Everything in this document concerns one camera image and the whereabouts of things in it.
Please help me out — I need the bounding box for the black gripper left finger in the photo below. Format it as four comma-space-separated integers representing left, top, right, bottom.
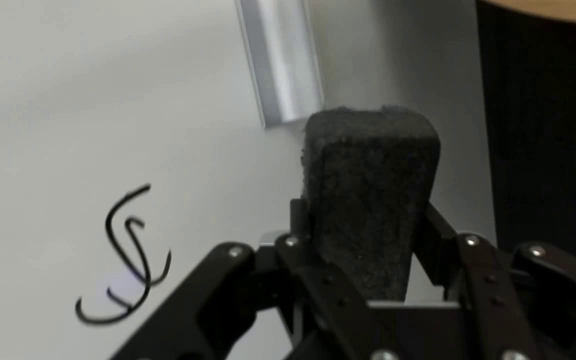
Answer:
111, 196, 370, 360

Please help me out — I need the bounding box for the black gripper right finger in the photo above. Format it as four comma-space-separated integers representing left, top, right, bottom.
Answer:
404, 202, 576, 360

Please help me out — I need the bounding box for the black whiteboard duster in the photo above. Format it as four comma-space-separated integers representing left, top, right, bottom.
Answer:
300, 104, 443, 303

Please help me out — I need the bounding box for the black curly marker writing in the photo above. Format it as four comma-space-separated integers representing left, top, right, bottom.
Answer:
75, 184, 174, 326

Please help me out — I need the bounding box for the white whiteboard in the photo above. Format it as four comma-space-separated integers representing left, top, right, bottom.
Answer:
0, 0, 499, 360

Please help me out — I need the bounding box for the aluminium whiteboard tray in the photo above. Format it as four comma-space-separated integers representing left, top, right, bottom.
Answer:
234, 0, 327, 130

